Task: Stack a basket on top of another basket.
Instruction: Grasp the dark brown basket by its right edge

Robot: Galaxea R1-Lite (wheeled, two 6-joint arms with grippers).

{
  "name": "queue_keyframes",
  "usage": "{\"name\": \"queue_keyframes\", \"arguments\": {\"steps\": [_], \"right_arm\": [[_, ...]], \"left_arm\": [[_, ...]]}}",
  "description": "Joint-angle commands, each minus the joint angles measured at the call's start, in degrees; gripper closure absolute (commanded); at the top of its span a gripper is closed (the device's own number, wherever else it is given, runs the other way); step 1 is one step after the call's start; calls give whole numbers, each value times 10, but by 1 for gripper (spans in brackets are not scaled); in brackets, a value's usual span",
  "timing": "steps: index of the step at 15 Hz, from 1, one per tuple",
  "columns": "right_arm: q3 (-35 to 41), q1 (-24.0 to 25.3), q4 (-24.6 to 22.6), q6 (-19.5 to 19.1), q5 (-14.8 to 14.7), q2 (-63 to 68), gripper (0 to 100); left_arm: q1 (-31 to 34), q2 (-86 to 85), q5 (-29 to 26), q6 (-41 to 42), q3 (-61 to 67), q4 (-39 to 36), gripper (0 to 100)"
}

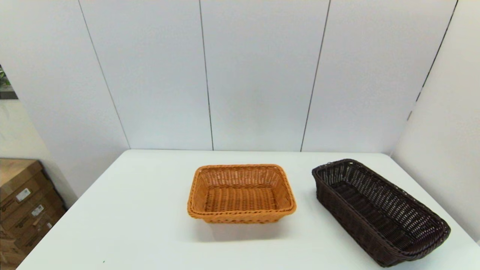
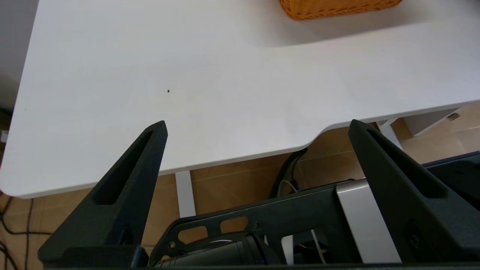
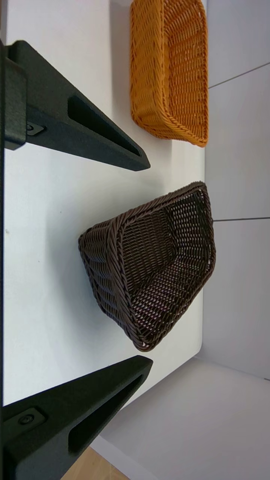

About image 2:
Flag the black cylindrical robot part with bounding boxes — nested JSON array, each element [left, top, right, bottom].
[[154, 234, 280, 267]]

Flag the white table leg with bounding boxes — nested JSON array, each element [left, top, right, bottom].
[[175, 171, 197, 219], [376, 118, 405, 151]]

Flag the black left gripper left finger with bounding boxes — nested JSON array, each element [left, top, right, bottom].
[[37, 120, 168, 265]]

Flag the black floor cable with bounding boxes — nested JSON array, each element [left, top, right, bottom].
[[0, 193, 53, 270]]

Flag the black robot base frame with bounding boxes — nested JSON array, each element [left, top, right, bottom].
[[150, 150, 480, 267]]

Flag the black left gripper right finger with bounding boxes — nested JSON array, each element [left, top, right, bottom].
[[348, 119, 480, 264]]

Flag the thick black cable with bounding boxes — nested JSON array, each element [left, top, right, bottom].
[[269, 148, 309, 198]]

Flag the orange wicker basket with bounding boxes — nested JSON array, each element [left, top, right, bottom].
[[279, 0, 404, 21]]

